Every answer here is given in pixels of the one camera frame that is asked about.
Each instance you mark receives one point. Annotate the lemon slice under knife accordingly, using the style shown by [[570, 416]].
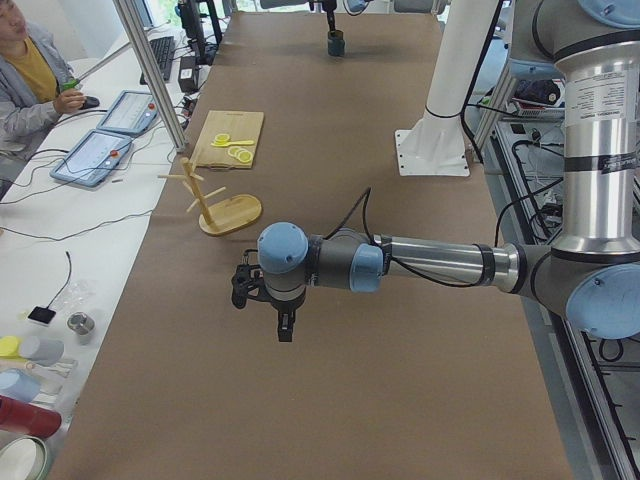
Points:
[[221, 139]]

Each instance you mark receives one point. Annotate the seated person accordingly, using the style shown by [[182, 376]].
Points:
[[33, 74]]

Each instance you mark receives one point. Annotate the small black square pad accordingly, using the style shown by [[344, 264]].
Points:
[[41, 315]]

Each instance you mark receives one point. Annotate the lemon slice middle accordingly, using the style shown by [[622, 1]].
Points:
[[234, 150]]

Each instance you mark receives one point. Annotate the yellow plastic knife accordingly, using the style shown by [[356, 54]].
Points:
[[233, 143]]

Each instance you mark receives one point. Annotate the yellow cup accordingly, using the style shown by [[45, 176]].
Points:
[[9, 347]]

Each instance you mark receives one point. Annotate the lemon slice near handle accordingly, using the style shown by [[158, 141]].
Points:
[[244, 156]]

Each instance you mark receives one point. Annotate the white bowl green rim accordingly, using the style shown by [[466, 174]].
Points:
[[26, 458]]

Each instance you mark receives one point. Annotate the wooden cup storage rack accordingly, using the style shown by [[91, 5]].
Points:
[[219, 218]]

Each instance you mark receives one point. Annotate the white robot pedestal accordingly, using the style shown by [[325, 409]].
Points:
[[435, 145]]

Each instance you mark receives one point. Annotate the blue teach pendant near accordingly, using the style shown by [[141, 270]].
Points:
[[92, 159]]

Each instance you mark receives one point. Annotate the dark blue mug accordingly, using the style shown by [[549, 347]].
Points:
[[335, 43]]

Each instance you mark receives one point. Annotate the aluminium frame post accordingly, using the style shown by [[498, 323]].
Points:
[[132, 25]]

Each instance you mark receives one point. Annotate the light blue cup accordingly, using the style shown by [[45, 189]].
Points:
[[18, 385]]

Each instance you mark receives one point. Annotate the black computer mouse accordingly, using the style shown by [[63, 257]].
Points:
[[90, 102]]

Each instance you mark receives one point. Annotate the blue teach pendant far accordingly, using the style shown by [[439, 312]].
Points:
[[131, 114]]

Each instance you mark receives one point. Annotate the small steel cup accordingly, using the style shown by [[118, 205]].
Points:
[[83, 327]]

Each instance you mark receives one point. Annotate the blue teach pendant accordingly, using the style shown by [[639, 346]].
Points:
[[92, 159], [131, 114]]

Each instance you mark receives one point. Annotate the black keyboard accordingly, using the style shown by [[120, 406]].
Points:
[[163, 49]]

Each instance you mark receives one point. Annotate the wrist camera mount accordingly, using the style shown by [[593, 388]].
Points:
[[247, 282]]

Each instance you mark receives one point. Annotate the red thermos bottle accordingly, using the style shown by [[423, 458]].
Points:
[[23, 418]]

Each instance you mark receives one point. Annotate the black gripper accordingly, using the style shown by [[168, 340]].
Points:
[[284, 307], [330, 20]]

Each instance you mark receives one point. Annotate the wooden cutting board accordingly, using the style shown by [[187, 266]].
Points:
[[240, 125]]

